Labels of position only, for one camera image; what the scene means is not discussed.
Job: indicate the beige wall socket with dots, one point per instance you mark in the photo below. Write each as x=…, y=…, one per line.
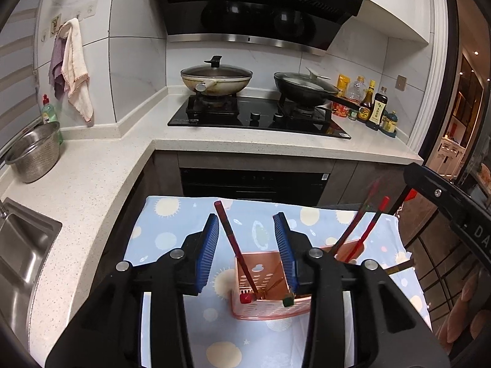
x=401, y=82

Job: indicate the maroon chopstick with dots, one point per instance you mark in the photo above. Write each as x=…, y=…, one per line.
x=348, y=230
x=230, y=234

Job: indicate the beige wok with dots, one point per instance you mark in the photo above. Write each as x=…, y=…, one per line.
x=226, y=87

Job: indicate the steel sink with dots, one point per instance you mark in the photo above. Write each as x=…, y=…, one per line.
x=23, y=245

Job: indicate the green condiment jar set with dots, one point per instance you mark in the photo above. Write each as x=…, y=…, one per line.
x=390, y=124

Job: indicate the yellow-cap dark sauce bottle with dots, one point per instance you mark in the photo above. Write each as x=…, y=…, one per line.
x=367, y=103

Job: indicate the green dish soap bottle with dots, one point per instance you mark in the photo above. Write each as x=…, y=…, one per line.
x=49, y=113

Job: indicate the black gas cooktop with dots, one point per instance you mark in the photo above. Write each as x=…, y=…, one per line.
x=238, y=122

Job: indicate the red food packet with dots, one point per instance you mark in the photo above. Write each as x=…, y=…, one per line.
x=341, y=109

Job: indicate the cream hanging towel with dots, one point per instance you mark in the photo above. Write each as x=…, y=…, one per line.
x=76, y=69

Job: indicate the black-cap labelled sauce bottle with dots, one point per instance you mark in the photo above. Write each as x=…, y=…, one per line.
x=378, y=113

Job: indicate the black range hood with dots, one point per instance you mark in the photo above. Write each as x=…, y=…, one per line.
x=249, y=7

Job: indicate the grey kitchen cabinet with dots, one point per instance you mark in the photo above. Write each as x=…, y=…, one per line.
x=353, y=180

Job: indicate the black frying pan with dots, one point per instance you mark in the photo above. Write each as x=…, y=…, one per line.
x=303, y=97

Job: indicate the purple hanging cloth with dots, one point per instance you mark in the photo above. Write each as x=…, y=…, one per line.
x=56, y=65

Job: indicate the glass wok lid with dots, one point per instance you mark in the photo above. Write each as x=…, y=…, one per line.
x=214, y=71

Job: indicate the glass frying pan lid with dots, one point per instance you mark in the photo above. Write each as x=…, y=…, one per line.
x=303, y=80

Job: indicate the person's right hand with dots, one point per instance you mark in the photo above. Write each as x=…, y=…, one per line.
x=468, y=326

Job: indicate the yellow bottle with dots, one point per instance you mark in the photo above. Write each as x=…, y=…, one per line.
x=343, y=86

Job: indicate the blue spotted tablecloth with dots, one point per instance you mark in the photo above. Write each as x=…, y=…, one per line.
x=172, y=237

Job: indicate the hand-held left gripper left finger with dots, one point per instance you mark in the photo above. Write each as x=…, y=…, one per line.
x=207, y=257

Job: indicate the small green-lid jar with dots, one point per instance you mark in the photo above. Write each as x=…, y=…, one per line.
x=353, y=114

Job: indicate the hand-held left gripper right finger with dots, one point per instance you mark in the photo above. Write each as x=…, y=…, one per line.
x=284, y=257

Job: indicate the red paper decoration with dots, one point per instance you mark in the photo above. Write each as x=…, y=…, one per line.
x=412, y=195

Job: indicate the pink perforated utensil holder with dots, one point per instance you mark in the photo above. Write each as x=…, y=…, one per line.
x=264, y=310

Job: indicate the black built-in oven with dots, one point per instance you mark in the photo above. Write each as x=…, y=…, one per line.
x=249, y=188

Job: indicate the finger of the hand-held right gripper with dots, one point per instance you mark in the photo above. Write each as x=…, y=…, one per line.
x=429, y=186

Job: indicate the clear oil bottle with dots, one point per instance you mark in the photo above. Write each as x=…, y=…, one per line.
x=356, y=92

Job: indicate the wall hook sticker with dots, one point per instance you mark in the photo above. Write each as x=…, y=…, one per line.
x=56, y=21

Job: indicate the steel colander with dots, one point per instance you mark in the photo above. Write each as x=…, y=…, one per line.
x=34, y=157

